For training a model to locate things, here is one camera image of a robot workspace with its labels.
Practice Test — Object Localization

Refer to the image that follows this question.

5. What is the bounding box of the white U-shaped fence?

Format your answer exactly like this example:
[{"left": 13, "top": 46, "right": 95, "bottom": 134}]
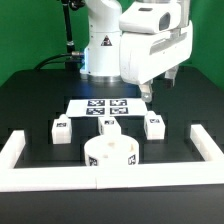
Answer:
[{"left": 0, "top": 124, "right": 224, "bottom": 192}]

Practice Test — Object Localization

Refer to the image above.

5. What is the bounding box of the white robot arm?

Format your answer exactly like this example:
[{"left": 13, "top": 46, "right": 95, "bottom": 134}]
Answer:
[{"left": 81, "top": 0, "right": 193, "bottom": 102}]

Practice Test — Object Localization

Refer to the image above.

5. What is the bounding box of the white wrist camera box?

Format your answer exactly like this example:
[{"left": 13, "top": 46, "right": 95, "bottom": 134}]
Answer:
[{"left": 119, "top": 1, "right": 181, "bottom": 34}]

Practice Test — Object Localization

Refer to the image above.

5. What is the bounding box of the paper sheet with markers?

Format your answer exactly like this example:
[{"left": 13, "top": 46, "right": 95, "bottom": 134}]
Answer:
[{"left": 66, "top": 98, "right": 147, "bottom": 117}]

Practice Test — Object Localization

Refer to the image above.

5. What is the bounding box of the black cable bundle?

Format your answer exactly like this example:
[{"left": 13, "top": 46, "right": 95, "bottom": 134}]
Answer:
[{"left": 33, "top": 50, "right": 85, "bottom": 71}]

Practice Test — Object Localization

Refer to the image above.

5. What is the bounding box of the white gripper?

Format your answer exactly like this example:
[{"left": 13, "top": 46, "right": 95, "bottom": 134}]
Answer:
[{"left": 119, "top": 22, "right": 193, "bottom": 102}]

